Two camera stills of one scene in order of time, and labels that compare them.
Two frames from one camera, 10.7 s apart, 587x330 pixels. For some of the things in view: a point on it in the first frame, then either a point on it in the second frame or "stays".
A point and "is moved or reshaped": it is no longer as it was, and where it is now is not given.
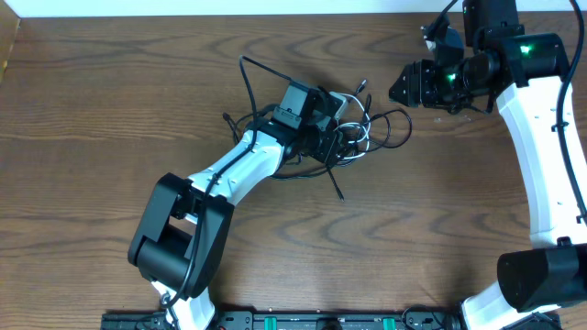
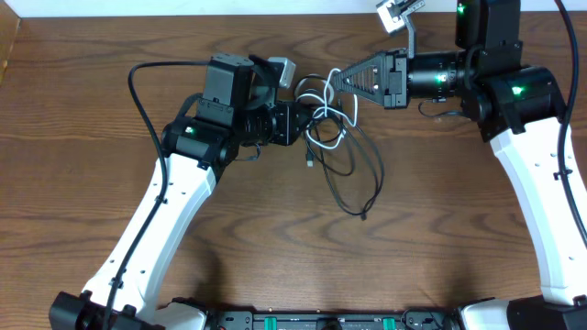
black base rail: [379, 319] stays
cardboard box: [9, 27] stays
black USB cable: [331, 167] → [353, 168]
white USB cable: [368, 136] is moved or reshaped
